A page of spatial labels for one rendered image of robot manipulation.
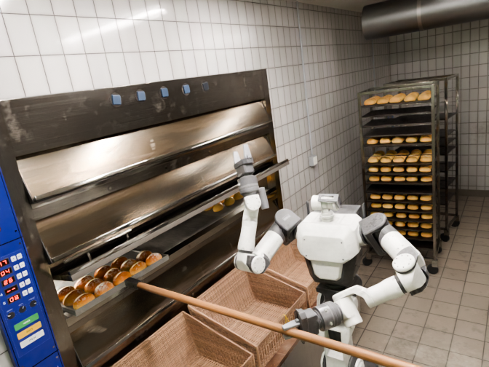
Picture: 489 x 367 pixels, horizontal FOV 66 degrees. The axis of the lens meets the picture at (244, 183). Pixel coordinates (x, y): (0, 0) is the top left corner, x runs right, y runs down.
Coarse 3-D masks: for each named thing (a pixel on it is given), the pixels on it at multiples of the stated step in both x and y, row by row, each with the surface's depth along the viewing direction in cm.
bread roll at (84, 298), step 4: (80, 296) 167; (84, 296) 168; (88, 296) 169; (92, 296) 170; (76, 300) 166; (80, 300) 166; (84, 300) 167; (88, 300) 168; (76, 304) 165; (80, 304) 166; (84, 304) 166; (76, 308) 165
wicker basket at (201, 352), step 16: (176, 320) 209; (192, 320) 210; (160, 336) 200; (192, 336) 214; (208, 336) 206; (224, 336) 198; (128, 352) 186; (144, 352) 191; (176, 352) 205; (192, 352) 212; (208, 352) 210; (224, 352) 202; (240, 352) 194
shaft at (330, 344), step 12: (144, 288) 173; (156, 288) 169; (180, 300) 160; (192, 300) 156; (216, 312) 149; (228, 312) 145; (240, 312) 143; (252, 324) 139; (264, 324) 135; (276, 324) 133; (300, 336) 127; (312, 336) 125; (336, 348) 120; (348, 348) 118; (360, 348) 117; (372, 360) 113; (384, 360) 111; (396, 360) 110
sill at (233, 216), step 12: (276, 192) 300; (228, 216) 256; (240, 216) 262; (216, 228) 241; (192, 240) 225; (168, 252) 213; (180, 252) 216; (144, 276) 195; (108, 300) 178; (84, 312) 169; (72, 324) 164
